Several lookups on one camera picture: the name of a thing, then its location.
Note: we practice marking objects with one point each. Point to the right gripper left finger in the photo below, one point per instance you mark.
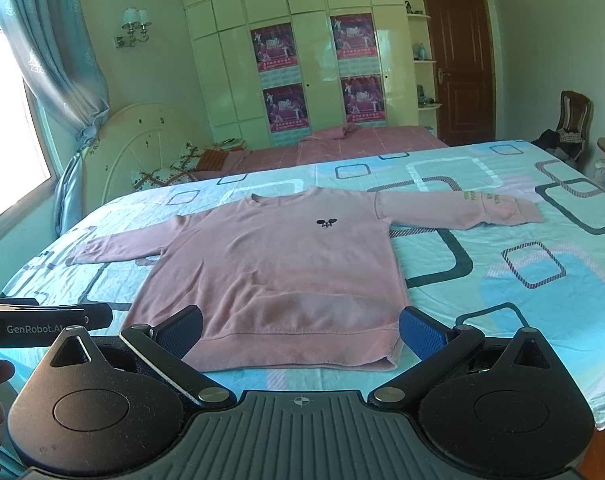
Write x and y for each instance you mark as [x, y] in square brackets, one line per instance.
[163, 348]

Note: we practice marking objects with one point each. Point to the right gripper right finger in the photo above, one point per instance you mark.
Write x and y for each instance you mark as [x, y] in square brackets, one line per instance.
[439, 349]

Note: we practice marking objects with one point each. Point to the pink sweatshirt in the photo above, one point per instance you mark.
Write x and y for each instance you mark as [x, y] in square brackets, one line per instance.
[308, 279]

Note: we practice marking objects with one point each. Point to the blue patterned bed sheet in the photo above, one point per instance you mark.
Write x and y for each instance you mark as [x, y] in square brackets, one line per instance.
[550, 275]

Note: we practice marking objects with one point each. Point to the patterned pillow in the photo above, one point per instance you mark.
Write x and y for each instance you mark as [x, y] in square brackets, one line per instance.
[182, 170]

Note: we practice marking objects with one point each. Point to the orange striped pillow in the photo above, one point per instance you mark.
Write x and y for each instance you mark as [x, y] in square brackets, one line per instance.
[217, 160]

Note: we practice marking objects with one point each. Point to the white round headboard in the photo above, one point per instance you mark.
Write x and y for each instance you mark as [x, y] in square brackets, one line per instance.
[140, 137]

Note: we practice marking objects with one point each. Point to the pink striped bed cover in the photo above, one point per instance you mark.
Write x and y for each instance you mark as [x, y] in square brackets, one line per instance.
[368, 141]

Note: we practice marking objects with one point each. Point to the folded pink cloth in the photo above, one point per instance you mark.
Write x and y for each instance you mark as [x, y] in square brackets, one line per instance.
[333, 133]

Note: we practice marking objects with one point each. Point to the corner shelf unit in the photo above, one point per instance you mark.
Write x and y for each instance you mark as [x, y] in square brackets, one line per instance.
[425, 64]

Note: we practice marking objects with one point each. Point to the dark wooden chair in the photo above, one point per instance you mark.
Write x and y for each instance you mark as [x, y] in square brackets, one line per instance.
[569, 140]

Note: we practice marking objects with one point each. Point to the lower right poster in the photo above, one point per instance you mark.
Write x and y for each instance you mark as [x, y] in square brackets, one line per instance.
[363, 100]

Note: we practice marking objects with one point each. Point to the poster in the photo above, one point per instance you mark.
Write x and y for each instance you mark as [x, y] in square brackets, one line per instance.
[276, 55]
[287, 114]
[355, 44]
[363, 100]

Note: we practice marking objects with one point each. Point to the lower left poster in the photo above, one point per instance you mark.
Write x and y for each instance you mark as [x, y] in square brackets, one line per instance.
[287, 114]

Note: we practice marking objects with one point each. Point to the upper left poster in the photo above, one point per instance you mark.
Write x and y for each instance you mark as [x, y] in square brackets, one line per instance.
[276, 55]

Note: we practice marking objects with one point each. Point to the upper right poster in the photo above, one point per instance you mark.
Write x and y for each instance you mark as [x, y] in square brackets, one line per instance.
[355, 44]

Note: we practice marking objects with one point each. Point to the blue curtain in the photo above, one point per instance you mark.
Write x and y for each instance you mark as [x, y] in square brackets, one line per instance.
[53, 49]

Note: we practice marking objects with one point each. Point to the brown wooden door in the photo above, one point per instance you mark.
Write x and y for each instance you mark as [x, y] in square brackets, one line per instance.
[461, 43]

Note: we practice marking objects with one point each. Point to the wall lamp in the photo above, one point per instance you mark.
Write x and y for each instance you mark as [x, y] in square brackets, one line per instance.
[135, 26]

